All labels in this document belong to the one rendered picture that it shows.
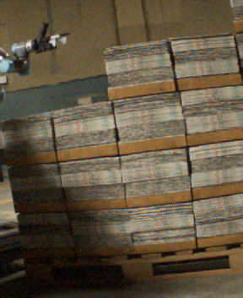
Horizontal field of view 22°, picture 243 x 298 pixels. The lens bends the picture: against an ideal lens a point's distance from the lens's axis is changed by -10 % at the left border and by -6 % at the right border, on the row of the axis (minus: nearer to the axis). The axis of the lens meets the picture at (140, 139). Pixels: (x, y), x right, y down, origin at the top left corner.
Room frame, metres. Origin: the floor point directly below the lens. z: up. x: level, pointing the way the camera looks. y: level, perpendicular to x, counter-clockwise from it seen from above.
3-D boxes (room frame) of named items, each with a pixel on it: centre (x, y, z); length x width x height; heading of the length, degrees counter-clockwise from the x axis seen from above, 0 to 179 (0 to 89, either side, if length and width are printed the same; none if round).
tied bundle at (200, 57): (2.92, -0.37, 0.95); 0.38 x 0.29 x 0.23; 166
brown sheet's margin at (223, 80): (2.91, -0.37, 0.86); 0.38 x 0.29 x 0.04; 166
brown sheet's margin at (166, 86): (2.99, -0.08, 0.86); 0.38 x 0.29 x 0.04; 166
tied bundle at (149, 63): (2.99, -0.08, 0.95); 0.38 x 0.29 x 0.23; 166
